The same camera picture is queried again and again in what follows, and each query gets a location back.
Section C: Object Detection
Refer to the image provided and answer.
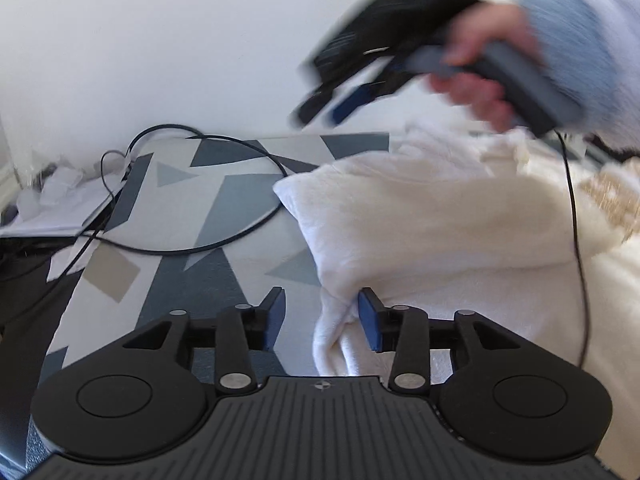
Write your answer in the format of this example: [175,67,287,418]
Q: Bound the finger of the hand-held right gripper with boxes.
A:
[327,71,417,127]
[289,81,362,130]

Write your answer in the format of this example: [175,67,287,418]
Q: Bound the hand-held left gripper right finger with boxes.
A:
[357,287,523,395]

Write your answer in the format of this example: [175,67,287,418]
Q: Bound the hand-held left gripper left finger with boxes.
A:
[122,286,287,395]

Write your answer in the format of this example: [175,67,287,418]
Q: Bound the cream fleece sequin-cuffed garment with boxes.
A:
[272,121,640,461]

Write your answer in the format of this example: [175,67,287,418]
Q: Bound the person's right hand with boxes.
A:
[429,2,543,133]

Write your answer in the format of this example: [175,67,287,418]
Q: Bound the geometric patterned tablecloth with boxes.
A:
[25,132,391,461]

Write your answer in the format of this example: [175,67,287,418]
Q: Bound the white paper sheets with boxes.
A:
[0,192,118,238]

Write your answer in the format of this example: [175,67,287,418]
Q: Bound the black desk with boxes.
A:
[0,235,83,466]

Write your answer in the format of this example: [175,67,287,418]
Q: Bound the crumpled clear plastic wrap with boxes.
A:
[15,162,88,218]

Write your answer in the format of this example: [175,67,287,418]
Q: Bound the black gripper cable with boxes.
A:
[552,129,593,368]

